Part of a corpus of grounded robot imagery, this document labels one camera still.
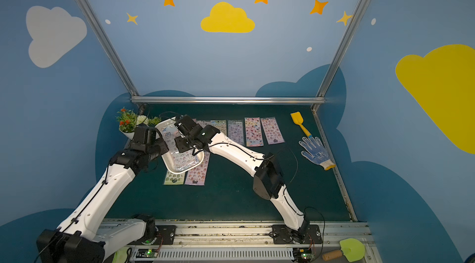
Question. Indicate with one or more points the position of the pink bear sticker sheet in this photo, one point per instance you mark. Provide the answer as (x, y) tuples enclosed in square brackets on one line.
[(272, 131)]

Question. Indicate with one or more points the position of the aluminium frame post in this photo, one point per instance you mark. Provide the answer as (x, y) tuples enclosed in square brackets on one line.
[(348, 35), (107, 46)]

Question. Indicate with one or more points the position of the light pink sticker sheet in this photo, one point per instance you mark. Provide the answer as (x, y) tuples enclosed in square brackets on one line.
[(197, 175)]

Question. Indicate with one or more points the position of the blue dotted work glove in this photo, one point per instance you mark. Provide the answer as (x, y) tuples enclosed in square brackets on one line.
[(315, 152)]

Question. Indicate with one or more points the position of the white lilac sticker sheet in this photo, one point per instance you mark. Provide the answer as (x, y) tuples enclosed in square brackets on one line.
[(178, 151)]

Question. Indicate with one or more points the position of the pink blue sticker sheet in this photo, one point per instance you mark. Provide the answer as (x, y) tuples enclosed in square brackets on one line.
[(253, 132)]

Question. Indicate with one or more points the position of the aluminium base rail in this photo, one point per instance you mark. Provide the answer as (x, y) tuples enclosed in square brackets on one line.
[(249, 234)]

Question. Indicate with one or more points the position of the white pot artificial flowers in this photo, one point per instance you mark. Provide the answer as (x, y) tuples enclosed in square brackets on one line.
[(128, 120)]

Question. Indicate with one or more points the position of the white plastic storage box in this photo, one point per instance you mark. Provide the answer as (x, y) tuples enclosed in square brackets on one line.
[(170, 166)]

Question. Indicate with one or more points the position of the green panda sticker sheet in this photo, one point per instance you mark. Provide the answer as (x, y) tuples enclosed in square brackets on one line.
[(220, 124)]

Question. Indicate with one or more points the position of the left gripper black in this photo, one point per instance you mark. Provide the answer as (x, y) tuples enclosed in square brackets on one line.
[(149, 130)]

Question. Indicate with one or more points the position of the aluminium frame left post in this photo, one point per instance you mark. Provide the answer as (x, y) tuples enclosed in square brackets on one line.
[(107, 46)]

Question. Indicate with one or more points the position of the pink bonbon drop sticker sheet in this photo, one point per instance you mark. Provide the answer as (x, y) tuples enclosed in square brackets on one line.
[(203, 123)]

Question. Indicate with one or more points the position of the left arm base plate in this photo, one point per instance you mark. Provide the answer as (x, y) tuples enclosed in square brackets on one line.
[(159, 234)]

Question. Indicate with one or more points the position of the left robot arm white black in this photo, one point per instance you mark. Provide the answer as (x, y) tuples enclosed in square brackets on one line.
[(76, 240)]

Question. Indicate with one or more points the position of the green toy trowel wooden handle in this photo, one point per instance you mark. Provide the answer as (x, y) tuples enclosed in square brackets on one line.
[(352, 249)]

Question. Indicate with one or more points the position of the aluminium frame back bar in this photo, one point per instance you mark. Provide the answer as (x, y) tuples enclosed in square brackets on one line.
[(226, 100)]

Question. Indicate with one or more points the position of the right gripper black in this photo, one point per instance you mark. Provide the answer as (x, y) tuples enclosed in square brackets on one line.
[(185, 127)]

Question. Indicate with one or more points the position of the purple sticker sheet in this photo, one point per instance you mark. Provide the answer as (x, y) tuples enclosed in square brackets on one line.
[(236, 131)]

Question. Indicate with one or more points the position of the pale green sticker sheet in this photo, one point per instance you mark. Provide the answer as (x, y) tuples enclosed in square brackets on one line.
[(174, 179)]

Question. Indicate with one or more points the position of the white vented cable duct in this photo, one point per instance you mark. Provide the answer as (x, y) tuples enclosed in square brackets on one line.
[(224, 254)]

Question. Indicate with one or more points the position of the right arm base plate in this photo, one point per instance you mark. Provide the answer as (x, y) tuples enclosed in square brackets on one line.
[(281, 234)]

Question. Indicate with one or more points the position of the aluminium frame right post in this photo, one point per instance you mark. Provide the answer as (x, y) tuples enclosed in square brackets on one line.
[(348, 35)]

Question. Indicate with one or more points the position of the black green glove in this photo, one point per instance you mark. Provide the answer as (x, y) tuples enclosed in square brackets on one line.
[(123, 255)]

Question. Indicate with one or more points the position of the yellow toy shovel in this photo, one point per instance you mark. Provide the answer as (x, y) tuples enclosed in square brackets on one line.
[(297, 119)]

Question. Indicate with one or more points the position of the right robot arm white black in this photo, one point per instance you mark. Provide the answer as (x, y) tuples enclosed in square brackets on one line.
[(268, 181)]

